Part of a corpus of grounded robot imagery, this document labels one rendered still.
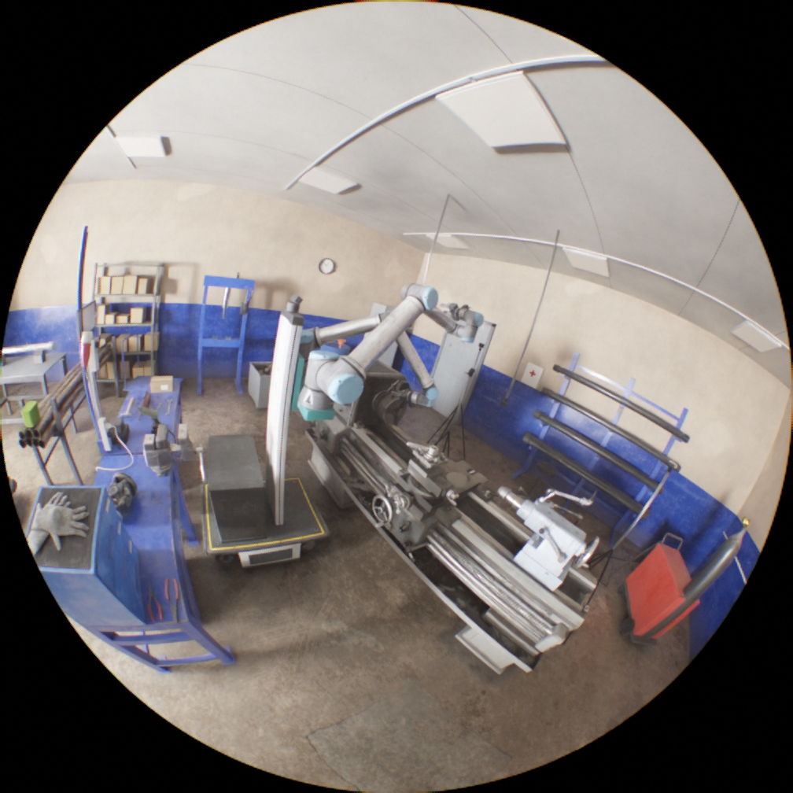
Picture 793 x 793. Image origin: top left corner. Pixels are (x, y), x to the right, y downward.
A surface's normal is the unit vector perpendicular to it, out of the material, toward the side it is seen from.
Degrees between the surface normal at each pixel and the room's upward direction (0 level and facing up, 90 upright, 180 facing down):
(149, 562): 0
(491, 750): 0
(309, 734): 0
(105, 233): 90
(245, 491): 90
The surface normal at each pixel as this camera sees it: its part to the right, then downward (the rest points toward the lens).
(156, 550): 0.27, -0.90
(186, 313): 0.61, 0.43
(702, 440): -0.74, 0.03
